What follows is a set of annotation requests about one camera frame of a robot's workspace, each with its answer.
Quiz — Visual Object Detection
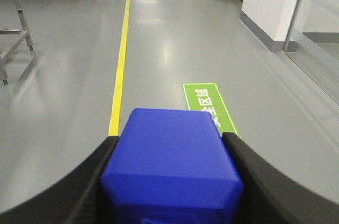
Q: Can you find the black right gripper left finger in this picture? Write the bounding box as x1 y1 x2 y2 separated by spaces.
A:
1 136 119 223

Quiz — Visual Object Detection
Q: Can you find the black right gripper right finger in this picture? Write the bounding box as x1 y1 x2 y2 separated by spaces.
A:
222 132 338 223

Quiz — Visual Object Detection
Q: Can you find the blue plastic block part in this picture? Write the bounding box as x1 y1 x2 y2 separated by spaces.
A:
101 108 244 223

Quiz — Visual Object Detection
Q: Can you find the yellow floor line tape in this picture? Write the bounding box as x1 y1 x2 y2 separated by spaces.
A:
108 0 131 137

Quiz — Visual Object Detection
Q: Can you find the green floor sign sticker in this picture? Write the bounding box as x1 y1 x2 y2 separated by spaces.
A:
182 83 240 136

